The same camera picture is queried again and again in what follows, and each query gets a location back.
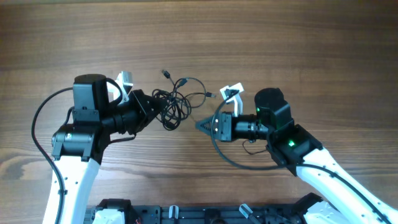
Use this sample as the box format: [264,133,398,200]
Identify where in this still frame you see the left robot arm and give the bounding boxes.
[43,74,167,223]

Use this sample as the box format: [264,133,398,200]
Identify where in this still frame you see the black usb cable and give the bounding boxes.
[151,69,216,131]

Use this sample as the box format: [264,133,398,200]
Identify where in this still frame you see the camera black cable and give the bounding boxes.
[210,90,392,224]
[31,86,75,224]

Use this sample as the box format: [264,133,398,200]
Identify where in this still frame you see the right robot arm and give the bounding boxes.
[195,86,397,223]

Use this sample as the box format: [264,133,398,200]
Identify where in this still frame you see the left camera black cable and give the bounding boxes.
[31,86,75,224]

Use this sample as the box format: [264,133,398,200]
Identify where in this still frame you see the right camera black cable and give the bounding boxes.
[210,90,392,224]

